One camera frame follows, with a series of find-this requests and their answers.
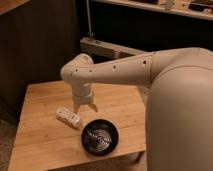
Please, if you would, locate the wooden table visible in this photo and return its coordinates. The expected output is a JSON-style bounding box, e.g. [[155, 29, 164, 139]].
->
[[8, 81, 146, 171]]

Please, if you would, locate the black ceramic bowl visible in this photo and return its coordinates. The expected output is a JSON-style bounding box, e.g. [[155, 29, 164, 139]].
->
[[81, 119, 119, 156]]

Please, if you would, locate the metal pole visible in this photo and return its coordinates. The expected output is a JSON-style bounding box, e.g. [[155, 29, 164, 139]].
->
[[86, 0, 93, 40]]

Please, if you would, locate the grey metal beam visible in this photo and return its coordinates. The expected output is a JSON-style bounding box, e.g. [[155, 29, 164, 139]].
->
[[80, 37, 144, 59]]

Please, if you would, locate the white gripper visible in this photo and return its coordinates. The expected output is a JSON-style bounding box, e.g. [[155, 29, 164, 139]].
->
[[72, 88, 98, 113]]

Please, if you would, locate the wooden shelf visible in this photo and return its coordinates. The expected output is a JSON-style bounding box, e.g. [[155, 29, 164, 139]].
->
[[94, 0, 213, 21]]

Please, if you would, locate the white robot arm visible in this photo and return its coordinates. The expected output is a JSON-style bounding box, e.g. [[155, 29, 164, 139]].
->
[[60, 47, 213, 171]]

